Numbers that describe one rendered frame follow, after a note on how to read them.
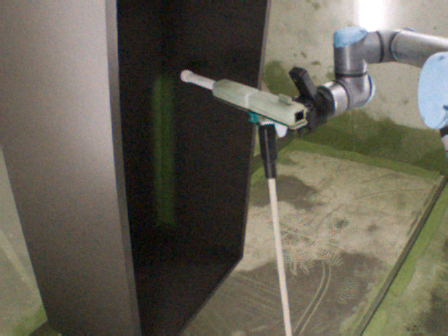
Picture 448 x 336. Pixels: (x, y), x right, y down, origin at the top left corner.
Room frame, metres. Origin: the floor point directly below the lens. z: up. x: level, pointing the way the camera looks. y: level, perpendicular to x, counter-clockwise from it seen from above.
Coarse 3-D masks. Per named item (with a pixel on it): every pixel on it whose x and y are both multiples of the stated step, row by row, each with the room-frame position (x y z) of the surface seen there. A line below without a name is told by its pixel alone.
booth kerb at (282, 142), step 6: (288, 132) 3.04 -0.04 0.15; (276, 138) 2.92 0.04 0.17; (282, 138) 2.97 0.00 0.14; (288, 138) 3.04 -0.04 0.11; (282, 144) 2.97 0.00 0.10; (288, 144) 3.02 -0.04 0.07; (258, 156) 2.73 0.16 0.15; (258, 162) 2.72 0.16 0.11; (252, 168) 2.66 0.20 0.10; (258, 168) 2.72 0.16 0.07; (252, 174) 2.66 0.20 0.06; (42, 324) 1.34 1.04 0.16; (48, 324) 1.36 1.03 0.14; (36, 330) 1.31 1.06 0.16; (42, 330) 1.33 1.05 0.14; (48, 330) 1.35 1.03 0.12
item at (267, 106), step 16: (192, 80) 1.28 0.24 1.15; (208, 80) 1.23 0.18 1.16; (224, 80) 1.19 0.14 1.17; (224, 96) 1.14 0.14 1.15; (240, 96) 1.08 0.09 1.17; (256, 96) 1.05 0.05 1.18; (272, 96) 1.04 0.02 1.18; (288, 96) 0.99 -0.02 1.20; (256, 112) 1.04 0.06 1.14; (272, 112) 0.99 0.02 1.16; (288, 112) 0.95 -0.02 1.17; (304, 112) 0.97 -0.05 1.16; (272, 128) 1.04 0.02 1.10; (272, 144) 1.04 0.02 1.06; (272, 160) 1.04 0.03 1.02; (272, 176) 1.04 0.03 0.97
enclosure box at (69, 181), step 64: (0, 0) 0.84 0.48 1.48; (64, 0) 0.76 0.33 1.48; (128, 0) 1.29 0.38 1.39; (192, 0) 1.38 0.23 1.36; (256, 0) 1.29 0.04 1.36; (0, 64) 0.87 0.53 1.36; (64, 64) 0.78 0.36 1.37; (128, 64) 1.31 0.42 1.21; (192, 64) 1.40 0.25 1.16; (256, 64) 1.30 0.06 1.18; (0, 128) 0.90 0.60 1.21; (64, 128) 0.80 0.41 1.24; (128, 128) 1.32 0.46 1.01; (192, 128) 1.41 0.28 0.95; (256, 128) 1.31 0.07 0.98; (64, 192) 0.83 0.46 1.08; (128, 192) 1.32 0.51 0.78; (192, 192) 1.44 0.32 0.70; (64, 256) 0.87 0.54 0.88; (128, 256) 0.79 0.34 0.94; (192, 256) 1.34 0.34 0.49; (64, 320) 0.93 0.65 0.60; (128, 320) 0.80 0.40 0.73; (192, 320) 1.06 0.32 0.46
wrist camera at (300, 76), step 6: (294, 66) 1.14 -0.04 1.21; (288, 72) 1.13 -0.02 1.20; (294, 72) 1.11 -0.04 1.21; (300, 72) 1.11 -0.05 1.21; (306, 72) 1.11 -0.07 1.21; (294, 78) 1.12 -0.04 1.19; (300, 78) 1.10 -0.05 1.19; (306, 78) 1.11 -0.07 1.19; (300, 84) 1.12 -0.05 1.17; (306, 84) 1.11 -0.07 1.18; (312, 84) 1.12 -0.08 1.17; (300, 90) 1.14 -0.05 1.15; (306, 90) 1.12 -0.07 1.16; (312, 90) 1.12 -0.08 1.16; (306, 96) 1.14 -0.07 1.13; (312, 96) 1.12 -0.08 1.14; (318, 96) 1.13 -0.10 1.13; (318, 102) 1.13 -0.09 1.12
